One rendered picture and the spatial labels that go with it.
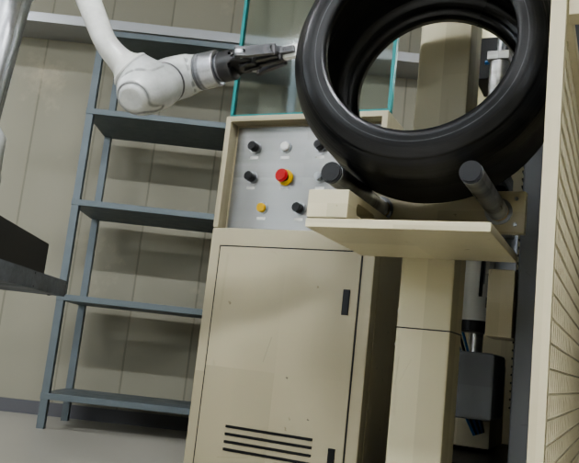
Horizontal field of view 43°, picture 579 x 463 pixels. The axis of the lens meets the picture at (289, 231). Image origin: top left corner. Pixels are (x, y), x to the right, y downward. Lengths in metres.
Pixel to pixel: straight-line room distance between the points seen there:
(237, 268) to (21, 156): 3.01
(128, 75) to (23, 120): 3.47
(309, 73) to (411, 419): 0.81
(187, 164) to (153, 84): 3.15
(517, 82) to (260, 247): 1.07
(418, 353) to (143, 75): 0.89
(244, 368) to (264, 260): 0.33
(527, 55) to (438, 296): 0.60
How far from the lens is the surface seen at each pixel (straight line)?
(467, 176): 1.42
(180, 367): 4.70
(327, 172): 1.50
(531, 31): 1.52
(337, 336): 2.13
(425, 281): 1.78
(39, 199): 5.00
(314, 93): 1.56
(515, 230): 1.74
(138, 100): 1.70
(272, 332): 2.21
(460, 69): 1.90
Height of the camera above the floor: 0.53
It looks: 9 degrees up
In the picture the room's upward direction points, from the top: 6 degrees clockwise
